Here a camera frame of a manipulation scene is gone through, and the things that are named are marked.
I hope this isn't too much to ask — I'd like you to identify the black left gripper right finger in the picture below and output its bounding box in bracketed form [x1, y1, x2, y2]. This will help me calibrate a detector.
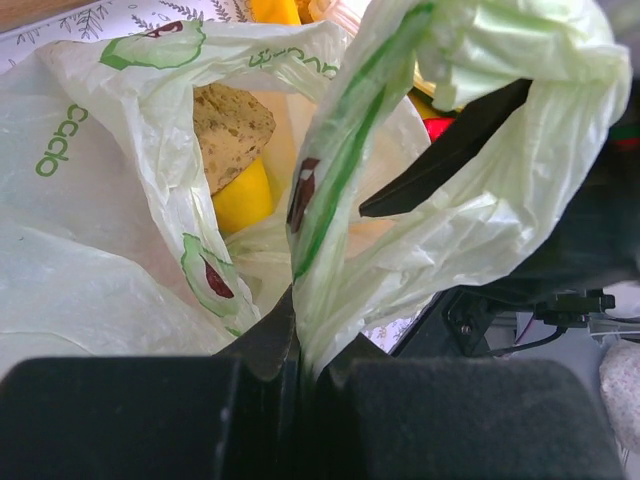
[299, 336, 624, 479]

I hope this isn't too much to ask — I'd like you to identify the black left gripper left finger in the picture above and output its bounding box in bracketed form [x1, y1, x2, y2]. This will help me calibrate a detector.
[1, 294, 299, 479]

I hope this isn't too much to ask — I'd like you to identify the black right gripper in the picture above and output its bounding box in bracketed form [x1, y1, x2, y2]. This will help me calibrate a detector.
[359, 77, 639, 300]

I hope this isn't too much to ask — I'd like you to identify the red toy pepper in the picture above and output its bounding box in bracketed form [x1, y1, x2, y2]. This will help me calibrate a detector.
[423, 117, 454, 142]

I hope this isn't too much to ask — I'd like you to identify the yellow toy corn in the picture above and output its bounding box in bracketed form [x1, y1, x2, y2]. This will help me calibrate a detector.
[212, 157, 274, 234]

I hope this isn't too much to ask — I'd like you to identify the light green plastic bag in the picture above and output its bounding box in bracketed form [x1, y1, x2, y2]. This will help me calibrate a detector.
[1, 1, 631, 370]

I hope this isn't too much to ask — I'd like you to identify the brown bread slice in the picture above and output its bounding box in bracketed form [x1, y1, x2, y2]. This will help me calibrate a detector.
[193, 83, 276, 194]

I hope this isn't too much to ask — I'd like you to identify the yellow plastic bin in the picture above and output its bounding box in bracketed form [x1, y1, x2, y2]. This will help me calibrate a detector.
[248, 0, 370, 25]

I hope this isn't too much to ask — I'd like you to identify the floral patterned table mat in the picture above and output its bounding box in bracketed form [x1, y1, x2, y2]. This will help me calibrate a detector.
[1, 0, 252, 72]

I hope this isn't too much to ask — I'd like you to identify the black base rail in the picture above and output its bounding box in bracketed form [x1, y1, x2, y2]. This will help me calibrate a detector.
[391, 287, 616, 358]

